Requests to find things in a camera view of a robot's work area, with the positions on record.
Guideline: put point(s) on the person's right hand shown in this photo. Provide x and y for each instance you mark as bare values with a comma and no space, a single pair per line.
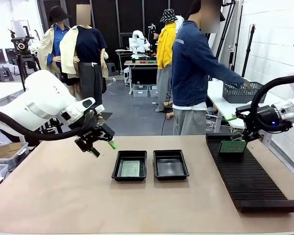
246,84

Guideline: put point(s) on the black stand with clamp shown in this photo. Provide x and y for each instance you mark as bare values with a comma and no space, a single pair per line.
231,54

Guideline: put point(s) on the patterned bucket hat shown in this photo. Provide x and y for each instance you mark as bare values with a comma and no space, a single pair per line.
167,16

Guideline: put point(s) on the small white background robot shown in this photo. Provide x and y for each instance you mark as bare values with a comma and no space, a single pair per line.
137,36

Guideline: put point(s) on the white board panel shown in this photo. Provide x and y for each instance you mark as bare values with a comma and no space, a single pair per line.
19,28

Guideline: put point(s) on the black ESD tray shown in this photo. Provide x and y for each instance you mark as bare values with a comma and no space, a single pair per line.
170,166
116,171

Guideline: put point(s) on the background work table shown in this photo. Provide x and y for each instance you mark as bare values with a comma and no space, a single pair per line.
136,63

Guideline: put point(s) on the grey step stool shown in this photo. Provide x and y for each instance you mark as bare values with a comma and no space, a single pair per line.
111,68

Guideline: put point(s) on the clear lidded storage box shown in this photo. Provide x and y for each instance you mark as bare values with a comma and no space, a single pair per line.
140,91
153,91

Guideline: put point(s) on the mannequin with blue shirt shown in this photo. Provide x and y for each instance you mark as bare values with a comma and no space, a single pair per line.
57,41

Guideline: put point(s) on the white desk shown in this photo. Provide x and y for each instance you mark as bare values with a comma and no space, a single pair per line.
0,89

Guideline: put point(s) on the person in blue jacket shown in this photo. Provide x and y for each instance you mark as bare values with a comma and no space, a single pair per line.
191,68

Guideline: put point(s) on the black slotted board rack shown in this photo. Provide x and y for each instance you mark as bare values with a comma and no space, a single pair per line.
245,176

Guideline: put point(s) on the white side table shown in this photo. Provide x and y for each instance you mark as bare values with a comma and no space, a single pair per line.
219,105

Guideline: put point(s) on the brown cardboard box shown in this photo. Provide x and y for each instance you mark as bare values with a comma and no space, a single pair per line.
7,149

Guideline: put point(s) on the mannequin with navy shirt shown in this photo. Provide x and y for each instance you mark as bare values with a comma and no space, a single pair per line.
90,44

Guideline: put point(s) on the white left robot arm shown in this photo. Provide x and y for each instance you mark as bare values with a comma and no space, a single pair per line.
44,98

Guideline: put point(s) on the black step stool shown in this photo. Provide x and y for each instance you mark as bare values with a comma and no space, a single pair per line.
5,73

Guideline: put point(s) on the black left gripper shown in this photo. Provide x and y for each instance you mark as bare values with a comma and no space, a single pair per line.
93,129

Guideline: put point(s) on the dark mannequin base mat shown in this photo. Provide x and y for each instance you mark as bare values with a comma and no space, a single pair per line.
107,115

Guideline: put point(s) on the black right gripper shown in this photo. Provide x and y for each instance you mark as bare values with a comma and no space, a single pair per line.
268,115

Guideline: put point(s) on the mannequin with yellow jacket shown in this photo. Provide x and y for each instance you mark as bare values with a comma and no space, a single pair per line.
165,46

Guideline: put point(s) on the black camera tripod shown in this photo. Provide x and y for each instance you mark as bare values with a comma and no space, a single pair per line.
23,56

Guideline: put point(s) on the person's right forearm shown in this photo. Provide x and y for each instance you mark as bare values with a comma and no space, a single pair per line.
230,76

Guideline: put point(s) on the black bag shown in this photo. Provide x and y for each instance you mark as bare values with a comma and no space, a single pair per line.
33,143

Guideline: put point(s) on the black bucket hat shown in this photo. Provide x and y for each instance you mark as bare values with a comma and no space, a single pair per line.
57,14

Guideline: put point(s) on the white computer tower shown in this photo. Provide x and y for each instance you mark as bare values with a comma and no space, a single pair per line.
127,76

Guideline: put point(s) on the black light stand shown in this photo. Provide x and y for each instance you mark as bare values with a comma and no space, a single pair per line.
249,49

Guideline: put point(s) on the grey plastic mesh basket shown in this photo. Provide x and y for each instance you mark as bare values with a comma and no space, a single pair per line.
235,95

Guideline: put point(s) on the green circuit board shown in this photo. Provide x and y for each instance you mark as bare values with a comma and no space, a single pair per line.
129,168
232,147

